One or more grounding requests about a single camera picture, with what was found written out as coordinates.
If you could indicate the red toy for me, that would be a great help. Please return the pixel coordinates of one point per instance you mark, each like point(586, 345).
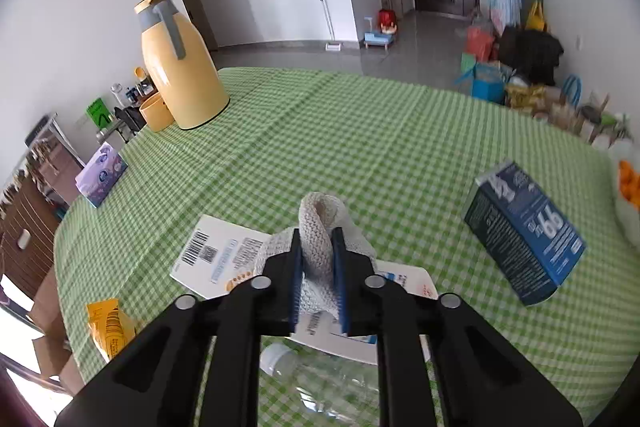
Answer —
point(387, 22)

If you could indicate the white bag of oranges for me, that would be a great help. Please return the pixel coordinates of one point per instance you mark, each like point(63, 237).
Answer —
point(625, 207)

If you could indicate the purple tissue pack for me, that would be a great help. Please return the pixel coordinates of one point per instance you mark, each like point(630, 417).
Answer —
point(100, 174)

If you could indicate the green checked tablecloth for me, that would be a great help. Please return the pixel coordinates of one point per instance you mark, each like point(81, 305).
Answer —
point(350, 147)

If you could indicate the yellow cup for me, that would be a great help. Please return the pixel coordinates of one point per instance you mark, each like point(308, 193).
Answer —
point(156, 114)

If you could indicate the green box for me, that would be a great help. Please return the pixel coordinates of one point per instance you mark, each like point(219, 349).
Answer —
point(98, 112)

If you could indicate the clear plastic bottle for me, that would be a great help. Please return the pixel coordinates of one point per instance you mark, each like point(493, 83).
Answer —
point(330, 387)

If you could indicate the blue carton box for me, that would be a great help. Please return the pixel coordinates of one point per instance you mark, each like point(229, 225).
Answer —
point(520, 232)

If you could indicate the blue shopping bag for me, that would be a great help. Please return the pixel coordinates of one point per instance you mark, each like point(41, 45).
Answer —
point(482, 82)

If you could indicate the yellow bag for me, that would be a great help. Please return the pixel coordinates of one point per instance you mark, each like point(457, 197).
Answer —
point(536, 18)

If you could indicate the black bag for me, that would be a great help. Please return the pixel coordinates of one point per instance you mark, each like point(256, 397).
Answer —
point(532, 54)

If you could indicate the white mailer bag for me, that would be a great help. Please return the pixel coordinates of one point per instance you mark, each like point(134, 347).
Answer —
point(220, 252)

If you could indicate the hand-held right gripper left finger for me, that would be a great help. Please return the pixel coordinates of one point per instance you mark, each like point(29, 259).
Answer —
point(296, 287)

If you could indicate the orange paper bag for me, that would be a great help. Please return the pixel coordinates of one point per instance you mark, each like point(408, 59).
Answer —
point(480, 44)

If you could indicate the yellow snack packet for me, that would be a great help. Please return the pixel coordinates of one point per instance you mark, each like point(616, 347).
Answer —
point(111, 327)

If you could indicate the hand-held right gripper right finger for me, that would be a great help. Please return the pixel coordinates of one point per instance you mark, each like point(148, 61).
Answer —
point(340, 287)

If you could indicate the yellow thermos jug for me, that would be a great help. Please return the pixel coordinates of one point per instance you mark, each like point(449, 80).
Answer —
point(182, 72)

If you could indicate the white knitted cloth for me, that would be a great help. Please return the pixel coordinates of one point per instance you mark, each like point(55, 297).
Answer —
point(317, 232)

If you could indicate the small blue stool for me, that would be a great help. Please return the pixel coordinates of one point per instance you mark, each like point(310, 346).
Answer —
point(379, 40)

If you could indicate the white mop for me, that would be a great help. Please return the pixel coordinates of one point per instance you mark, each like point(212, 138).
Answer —
point(330, 32)

